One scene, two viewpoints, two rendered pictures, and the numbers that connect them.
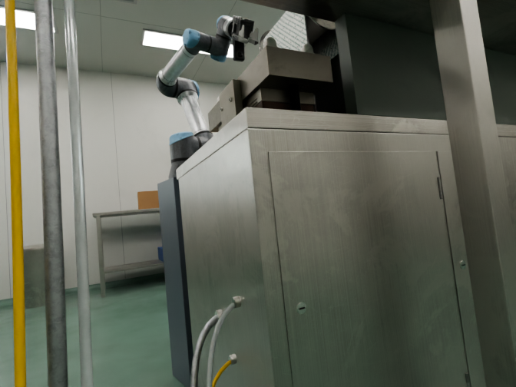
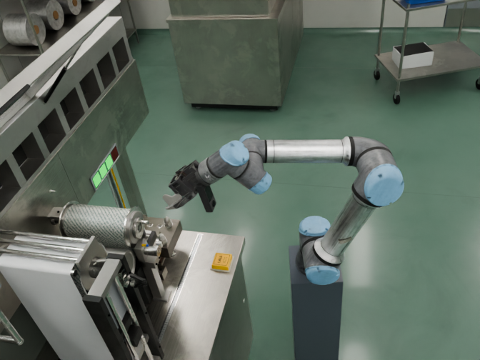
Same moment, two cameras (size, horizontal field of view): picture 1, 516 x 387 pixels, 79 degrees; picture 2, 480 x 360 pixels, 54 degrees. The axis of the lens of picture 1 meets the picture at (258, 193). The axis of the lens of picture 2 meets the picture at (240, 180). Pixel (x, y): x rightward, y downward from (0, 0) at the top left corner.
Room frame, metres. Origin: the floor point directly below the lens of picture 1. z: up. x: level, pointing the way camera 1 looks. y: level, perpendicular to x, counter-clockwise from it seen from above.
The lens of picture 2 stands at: (2.14, -0.70, 2.40)
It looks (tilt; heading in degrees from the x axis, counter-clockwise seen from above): 40 degrees down; 134
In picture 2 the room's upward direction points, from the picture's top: 8 degrees counter-clockwise
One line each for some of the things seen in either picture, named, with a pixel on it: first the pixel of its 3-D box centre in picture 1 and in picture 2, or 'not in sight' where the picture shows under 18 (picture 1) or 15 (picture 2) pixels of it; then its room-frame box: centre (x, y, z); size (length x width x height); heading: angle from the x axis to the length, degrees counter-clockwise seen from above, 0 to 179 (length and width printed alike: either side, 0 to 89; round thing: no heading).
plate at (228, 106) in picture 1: (229, 109); not in sight; (0.75, 0.05, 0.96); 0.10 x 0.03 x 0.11; 26
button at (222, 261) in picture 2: not in sight; (221, 261); (1.17, 0.13, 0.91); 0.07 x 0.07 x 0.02; 26
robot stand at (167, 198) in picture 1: (193, 275); (314, 325); (1.48, 0.34, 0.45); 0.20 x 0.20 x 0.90; 38
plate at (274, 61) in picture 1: (259, 100); (131, 233); (0.81, -0.03, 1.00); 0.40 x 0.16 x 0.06; 26
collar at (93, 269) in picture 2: not in sight; (103, 268); (1.16, -0.33, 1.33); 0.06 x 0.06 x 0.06; 26
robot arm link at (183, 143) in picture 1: (183, 146); (314, 236); (1.48, 0.34, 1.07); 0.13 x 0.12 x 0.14; 131
